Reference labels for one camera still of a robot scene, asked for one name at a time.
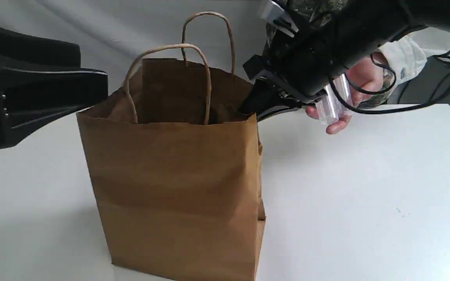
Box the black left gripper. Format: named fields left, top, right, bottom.
left=0, top=27, right=109, bottom=149

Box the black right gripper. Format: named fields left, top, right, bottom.
left=239, top=16, right=350, bottom=121

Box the clear tube orange cap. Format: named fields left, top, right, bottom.
left=333, top=74, right=354, bottom=119
left=315, top=85, right=341, bottom=126

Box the brown paper bag with handles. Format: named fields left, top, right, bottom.
left=77, top=11, right=266, bottom=281

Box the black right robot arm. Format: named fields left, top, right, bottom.
left=239, top=0, right=450, bottom=121

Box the person's forearm in white sleeve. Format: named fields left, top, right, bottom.
left=379, top=27, right=450, bottom=85

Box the person's left hand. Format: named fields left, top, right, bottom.
left=305, top=52, right=393, bottom=135

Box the person's torso in camouflage jacket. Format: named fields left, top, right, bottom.
left=259, top=0, right=349, bottom=50

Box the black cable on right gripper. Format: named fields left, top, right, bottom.
left=327, top=23, right=450, bottom=115

